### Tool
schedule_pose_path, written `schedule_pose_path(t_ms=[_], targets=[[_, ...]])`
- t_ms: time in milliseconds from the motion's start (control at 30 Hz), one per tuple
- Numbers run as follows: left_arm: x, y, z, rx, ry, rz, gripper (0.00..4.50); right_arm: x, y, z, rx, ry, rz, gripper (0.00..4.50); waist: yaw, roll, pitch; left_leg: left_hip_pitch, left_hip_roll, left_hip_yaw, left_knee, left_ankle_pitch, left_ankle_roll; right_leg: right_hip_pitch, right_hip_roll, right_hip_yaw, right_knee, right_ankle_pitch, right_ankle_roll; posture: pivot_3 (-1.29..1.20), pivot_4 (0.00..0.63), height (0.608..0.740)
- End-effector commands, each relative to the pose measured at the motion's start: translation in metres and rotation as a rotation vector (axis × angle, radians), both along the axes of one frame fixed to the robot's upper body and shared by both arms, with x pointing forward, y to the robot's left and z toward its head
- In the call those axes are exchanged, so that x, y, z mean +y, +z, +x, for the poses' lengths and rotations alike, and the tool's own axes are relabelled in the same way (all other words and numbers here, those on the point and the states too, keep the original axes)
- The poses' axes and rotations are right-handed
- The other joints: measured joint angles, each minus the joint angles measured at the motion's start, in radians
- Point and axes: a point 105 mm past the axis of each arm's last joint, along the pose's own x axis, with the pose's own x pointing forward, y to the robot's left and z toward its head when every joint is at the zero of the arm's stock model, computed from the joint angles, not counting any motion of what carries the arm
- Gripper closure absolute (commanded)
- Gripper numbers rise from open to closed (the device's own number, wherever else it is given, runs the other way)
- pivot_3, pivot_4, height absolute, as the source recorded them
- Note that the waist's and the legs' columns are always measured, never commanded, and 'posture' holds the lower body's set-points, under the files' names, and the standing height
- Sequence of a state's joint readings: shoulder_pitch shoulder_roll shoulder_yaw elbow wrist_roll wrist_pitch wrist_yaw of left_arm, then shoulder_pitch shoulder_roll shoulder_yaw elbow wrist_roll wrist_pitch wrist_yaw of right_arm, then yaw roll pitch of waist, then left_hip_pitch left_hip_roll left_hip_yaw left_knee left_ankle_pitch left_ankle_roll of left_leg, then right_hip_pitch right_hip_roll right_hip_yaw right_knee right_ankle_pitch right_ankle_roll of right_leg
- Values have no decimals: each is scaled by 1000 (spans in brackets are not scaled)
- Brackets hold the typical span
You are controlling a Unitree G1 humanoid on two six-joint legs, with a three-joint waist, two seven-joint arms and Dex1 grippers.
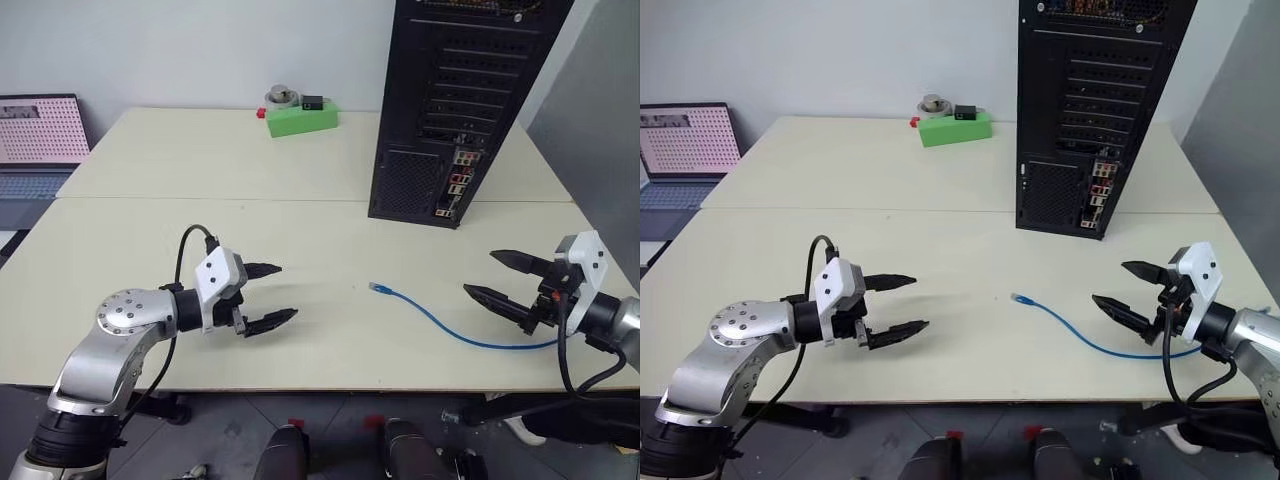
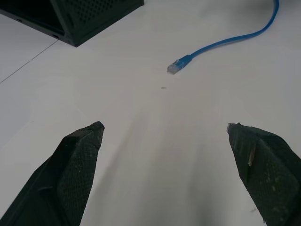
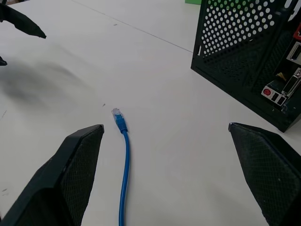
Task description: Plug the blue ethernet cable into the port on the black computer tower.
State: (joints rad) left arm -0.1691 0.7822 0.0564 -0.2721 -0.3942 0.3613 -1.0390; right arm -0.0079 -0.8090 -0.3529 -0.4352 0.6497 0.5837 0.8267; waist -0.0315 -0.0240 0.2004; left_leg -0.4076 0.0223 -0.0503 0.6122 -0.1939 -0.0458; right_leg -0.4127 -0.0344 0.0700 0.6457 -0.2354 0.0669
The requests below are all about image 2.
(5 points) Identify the blue ethernet cable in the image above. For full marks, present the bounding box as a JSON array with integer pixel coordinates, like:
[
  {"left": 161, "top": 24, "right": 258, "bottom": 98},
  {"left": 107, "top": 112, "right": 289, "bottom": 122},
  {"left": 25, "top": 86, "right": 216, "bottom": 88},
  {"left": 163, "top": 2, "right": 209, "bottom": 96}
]
[{"left": 167, "top": 0, "right": 280, "bottom": 75}]

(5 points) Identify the black perforated metal case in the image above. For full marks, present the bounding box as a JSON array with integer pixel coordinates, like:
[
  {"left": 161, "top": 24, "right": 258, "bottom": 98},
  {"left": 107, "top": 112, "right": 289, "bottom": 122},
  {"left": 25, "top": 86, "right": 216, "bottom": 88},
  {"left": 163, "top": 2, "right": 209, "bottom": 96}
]
[{"left": 0, "top": 0, "right": 144, "bottom": 48}]

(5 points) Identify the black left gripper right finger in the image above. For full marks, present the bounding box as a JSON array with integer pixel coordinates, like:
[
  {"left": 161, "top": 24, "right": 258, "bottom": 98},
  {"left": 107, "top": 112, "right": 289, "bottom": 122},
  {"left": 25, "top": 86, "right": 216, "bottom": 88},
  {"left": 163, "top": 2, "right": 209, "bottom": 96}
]
[{"left": 226, "top": 122, "right": 301, "bottom": 226}]

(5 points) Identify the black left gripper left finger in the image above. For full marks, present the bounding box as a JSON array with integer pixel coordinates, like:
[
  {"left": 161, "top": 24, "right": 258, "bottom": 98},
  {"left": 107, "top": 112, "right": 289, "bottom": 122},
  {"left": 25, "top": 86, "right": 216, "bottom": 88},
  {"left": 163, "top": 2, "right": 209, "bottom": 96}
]
[{"left": 0, "top": 121, "right": 105, "bottom": 226}]

